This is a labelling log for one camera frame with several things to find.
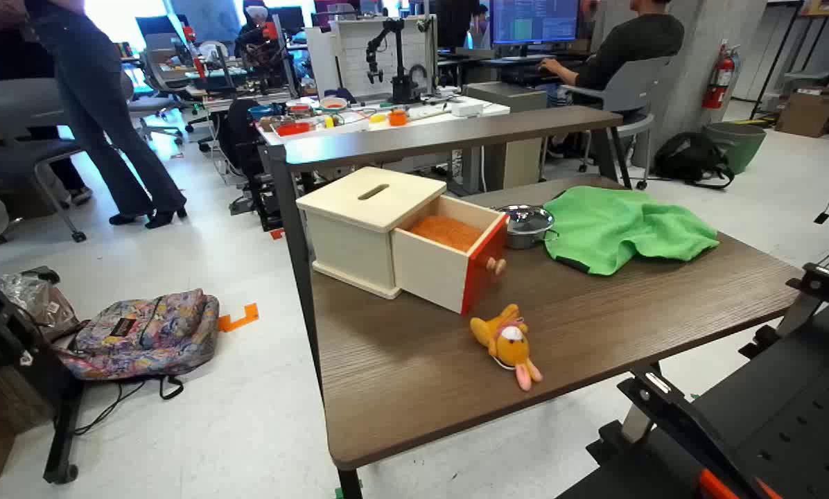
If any silver metal bowl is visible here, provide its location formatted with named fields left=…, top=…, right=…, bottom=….
left=506, top=202, right=558, bottom=234

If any small steel pot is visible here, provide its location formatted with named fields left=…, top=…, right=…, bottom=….
left=503, top=213, right=558, bottom=250

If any wooden drawer with orange front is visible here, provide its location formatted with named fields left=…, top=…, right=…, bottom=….
left=391, top=195, right=511, bottom=316

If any long brown table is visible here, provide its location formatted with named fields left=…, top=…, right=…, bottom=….
left=262, top=103, right=635, bottom=234

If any yellow plush toy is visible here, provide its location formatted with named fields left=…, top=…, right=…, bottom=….
left=468, top=302, right=547, bottom=393

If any white table with toys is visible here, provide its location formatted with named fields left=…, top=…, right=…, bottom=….
left=255, top=91, right=513, bottom=148

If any orange bowl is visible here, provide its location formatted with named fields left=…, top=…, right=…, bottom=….
left=274, top=117, right=317, bottom=138

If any white backboard panel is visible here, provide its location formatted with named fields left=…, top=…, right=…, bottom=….
left=306, top=12, right=440, bottom=101

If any green microfibre cloth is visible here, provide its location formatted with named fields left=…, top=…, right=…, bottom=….
left=542, top=182, right=723, bottom=280

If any computer monitor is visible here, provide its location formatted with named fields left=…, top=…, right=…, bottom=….
left=489, top=0, right=582, bottom=49

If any grey office chair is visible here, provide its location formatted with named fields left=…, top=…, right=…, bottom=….
left=560, top=55, right=680, bottom=192

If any floral patterned backpack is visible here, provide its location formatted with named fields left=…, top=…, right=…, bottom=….
left=56, top=289, right=223, bottom=401

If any black backpack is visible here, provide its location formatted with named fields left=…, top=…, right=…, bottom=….
left=648, top=128, right=736, bottom=192

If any seated person in dark shirt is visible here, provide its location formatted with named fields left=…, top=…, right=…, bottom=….
left=537, top=0, right=689, bottom=95

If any green bin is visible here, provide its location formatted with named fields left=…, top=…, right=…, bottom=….
left=704, top=119, right=768, bottom=178

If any standing person in jeans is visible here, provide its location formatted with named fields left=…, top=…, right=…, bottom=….
left=22, top=0, right=191, bottom=231

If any red fire extinguisher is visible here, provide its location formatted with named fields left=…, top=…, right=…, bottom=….
left=701, top=40, right=740, bottom=113

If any black perforated mounting board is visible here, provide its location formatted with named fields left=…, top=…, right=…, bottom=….
left=558, top=260, right=829, bottom=499

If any black metal stand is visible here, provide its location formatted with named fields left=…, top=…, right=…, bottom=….
left=0, top=252, right=88, bottom=489

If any brown cardboard box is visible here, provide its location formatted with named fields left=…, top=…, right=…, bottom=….
left=777, top=85, right=829, bottom=138

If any grey swivel chair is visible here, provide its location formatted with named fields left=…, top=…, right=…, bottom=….
left=0, top=77, right=88, bottom=243

